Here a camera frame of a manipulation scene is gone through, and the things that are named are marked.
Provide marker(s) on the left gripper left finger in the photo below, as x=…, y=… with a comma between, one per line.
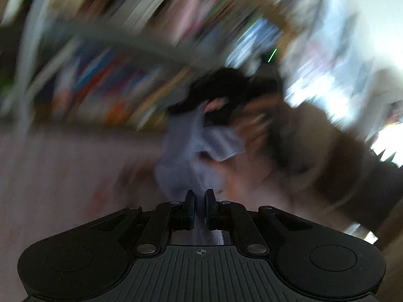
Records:
x=189, y=211

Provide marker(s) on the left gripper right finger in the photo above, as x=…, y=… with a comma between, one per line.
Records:
x=211, y=209

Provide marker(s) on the purple and pink knit sweater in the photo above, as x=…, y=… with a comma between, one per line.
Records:
x=184, y=166

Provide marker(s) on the pink checkered cartoon table mat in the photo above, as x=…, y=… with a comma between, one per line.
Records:
x=53, y=179

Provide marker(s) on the white and wood bookshelf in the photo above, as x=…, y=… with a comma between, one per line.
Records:
x=114, y=63

